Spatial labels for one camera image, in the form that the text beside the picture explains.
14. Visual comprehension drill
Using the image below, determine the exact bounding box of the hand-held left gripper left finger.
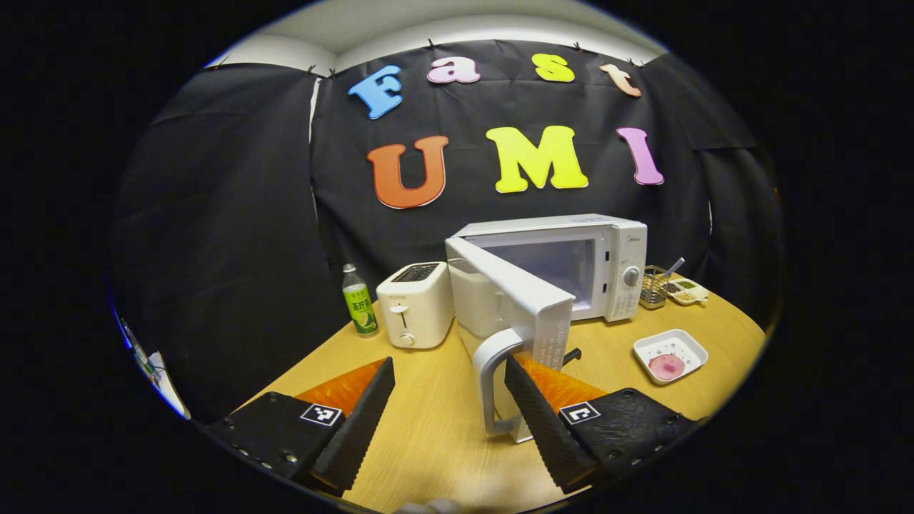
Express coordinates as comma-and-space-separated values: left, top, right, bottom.
204, 357, 396, 495

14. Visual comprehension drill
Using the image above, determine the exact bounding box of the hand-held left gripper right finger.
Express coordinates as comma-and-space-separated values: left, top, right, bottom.
504, 355, 704, 495

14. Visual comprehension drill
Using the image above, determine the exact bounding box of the white microwave oven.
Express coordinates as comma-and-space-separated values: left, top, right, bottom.
444, 214, 649, 443

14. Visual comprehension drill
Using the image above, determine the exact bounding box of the pink food slice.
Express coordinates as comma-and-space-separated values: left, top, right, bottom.
648, 354, 686, 381

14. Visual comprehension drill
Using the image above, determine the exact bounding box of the white square plate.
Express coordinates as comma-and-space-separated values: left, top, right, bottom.
633, 329, 709, 386

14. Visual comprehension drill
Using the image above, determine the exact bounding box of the green label drink bottle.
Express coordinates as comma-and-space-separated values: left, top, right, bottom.
341, 264, 380, 338

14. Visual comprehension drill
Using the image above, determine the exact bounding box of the white toaster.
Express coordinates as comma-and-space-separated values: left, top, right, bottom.
376, 261, 456, 350

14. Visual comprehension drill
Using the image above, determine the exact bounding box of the white divided dish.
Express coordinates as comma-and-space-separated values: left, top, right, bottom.
664, 278, 710, 306

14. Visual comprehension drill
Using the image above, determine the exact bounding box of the metal wire basket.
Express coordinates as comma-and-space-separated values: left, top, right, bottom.
639, 266, 672, 309

